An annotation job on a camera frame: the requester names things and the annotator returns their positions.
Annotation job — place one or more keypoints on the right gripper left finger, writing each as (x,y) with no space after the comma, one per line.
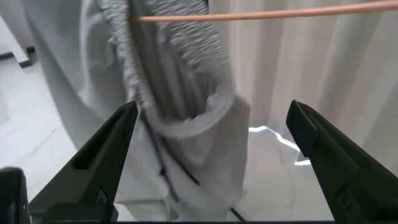
(93,174)

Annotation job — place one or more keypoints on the pale grey shorts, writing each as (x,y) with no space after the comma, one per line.
(192,155)

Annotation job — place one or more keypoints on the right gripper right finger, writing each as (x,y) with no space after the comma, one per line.
(348,174)

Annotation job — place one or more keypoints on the pink clothes hanger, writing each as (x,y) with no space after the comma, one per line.
(280,12)

